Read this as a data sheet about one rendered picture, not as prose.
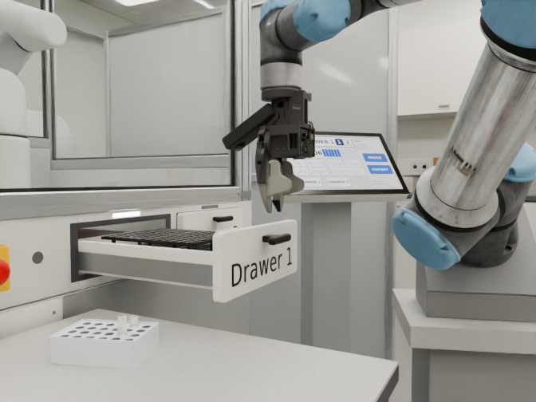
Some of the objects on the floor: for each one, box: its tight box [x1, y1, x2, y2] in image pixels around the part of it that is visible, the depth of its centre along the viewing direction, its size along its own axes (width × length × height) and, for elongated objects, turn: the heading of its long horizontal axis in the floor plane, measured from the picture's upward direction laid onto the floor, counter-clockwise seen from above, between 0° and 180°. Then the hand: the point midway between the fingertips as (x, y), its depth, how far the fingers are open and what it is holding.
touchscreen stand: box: [301, 202, 351, 353], centre depth 175 cm, size 50×45×102 cm
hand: (270, 205), depth 84 cm, fingers open, 3 cm apart
